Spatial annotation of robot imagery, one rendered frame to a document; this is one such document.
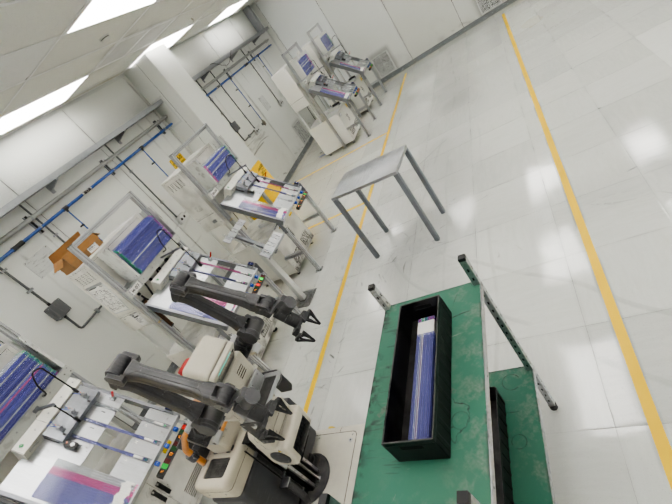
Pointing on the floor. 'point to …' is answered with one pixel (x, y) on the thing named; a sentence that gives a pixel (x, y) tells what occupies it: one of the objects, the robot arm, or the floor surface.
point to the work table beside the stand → (358, 177)
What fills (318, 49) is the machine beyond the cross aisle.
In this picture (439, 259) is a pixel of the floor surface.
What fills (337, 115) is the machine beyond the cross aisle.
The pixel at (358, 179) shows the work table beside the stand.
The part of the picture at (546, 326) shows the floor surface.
